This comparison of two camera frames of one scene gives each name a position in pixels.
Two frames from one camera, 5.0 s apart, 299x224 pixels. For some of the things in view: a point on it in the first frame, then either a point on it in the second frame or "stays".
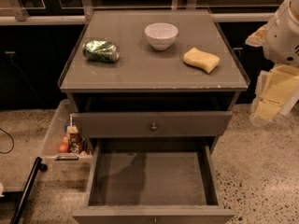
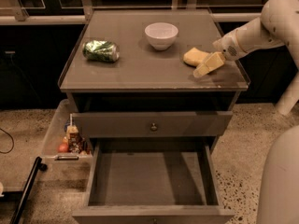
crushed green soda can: (101, 51) stays
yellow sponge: (203, 61) stays
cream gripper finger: (276, 90) → (231, 49)
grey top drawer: (130, 124) stays
